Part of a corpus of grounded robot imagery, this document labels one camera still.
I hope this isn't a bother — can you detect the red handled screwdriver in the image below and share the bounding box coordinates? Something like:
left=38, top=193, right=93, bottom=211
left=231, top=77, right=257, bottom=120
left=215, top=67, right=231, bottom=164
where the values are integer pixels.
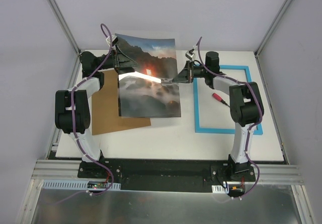
left=212, top=93, right=229, bottom=107

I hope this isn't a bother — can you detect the sunset seascape photo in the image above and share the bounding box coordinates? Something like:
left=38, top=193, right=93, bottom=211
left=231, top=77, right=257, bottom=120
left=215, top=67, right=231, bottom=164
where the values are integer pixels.
left=115, top=33, right=182, bottom=118

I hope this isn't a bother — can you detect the blue picture frame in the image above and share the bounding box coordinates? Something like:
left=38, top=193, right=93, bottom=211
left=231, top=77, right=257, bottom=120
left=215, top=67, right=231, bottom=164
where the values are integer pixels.
left=193, top=65, right=252, bottom=135

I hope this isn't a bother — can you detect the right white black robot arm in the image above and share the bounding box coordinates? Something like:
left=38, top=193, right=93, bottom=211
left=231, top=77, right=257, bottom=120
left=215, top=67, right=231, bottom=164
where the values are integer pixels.
left=173, top=49, right=264, bottom=181

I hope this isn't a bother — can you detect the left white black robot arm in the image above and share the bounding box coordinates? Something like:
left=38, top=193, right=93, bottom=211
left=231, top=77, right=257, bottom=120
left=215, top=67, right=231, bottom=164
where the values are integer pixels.
left=55, top=43, right=137, bottom=179

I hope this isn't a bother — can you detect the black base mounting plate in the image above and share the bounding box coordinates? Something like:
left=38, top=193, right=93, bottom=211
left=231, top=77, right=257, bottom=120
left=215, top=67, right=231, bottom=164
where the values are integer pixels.
left=77, top=159, right=255, bottom=193

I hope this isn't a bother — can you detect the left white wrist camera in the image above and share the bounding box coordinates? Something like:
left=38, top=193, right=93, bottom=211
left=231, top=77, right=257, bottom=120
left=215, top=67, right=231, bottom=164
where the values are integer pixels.
left=106, top=34, right=119, bottom=47

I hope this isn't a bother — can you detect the brown frame backing board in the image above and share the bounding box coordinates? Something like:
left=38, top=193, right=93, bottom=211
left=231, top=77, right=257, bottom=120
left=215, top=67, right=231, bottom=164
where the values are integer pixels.
left=91, top=70, right=151, bottom=135

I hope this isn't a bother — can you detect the left aluminium corner post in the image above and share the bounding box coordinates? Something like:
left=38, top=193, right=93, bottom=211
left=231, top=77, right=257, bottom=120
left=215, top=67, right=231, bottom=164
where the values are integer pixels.
left=47, top=0, right=81, bottom=56

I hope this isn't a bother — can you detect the aluminium corner post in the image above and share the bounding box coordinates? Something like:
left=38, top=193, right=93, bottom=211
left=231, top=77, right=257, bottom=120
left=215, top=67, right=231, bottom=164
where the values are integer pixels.
left=254, top=0, right=294, bottom=58
left=47, top=0, right=81, bottom=56

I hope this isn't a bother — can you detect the right white cable duct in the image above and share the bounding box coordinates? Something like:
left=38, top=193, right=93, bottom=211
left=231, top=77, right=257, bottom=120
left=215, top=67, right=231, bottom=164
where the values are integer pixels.
left=211, top=185, right=229, bottom=194

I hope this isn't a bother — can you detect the white cable duct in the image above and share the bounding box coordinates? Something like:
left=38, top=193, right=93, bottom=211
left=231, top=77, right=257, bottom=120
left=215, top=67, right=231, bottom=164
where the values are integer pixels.
left=211, top=185, right=229, bottom=194
left=43, top=180, right=111, bottom=191

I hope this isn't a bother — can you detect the front aluminium rail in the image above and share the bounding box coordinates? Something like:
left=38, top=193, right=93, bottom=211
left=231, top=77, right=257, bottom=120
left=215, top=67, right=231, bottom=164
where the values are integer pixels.
left=32, top=159, right=304, bottom=185

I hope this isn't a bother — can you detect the right aluminium corner post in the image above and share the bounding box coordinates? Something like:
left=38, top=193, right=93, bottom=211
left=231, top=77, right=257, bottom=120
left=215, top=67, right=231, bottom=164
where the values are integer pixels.
left=254, top=0, right=294, bottom=58

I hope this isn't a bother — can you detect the left white cable duct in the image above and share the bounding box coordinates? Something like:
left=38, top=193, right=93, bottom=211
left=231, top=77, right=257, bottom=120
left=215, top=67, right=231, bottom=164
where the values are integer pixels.
left=43, top=180, right=111, bottom=191

